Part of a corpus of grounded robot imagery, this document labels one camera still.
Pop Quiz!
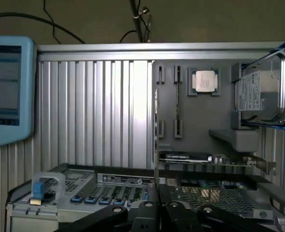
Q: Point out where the open grey PC case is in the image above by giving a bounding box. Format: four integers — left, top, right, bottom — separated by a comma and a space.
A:
6, 162, 285, 232

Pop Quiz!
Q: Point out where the grey parts rack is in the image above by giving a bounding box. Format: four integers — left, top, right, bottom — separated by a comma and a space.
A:
152, 59, 266, 171

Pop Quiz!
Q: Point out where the blue case release latch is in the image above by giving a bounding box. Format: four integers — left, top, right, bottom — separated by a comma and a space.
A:
32, 182, 45, 206

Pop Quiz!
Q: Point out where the silver CPU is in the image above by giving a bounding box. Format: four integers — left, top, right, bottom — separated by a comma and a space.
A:
191, 70, 218, 93

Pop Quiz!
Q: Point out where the silver hard disk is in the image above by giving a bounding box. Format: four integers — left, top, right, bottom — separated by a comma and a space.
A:
237, 47, 285, 122

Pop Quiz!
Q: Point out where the light blue teach pendant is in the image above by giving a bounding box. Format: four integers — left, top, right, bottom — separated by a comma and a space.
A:
0, 35, 37, 147

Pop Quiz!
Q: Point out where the silver metal pole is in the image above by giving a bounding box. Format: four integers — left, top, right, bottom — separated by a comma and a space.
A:
128, 0, 146, 44

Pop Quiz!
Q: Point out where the short black curved cable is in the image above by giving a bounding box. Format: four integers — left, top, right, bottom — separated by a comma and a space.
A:
119, 29, 139, 44

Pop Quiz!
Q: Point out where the thin black cable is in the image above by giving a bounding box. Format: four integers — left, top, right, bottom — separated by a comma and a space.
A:
43, 0, 61, 44

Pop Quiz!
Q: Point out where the thick black cable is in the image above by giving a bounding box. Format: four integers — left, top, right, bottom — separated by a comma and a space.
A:
0, 13, 86, 44

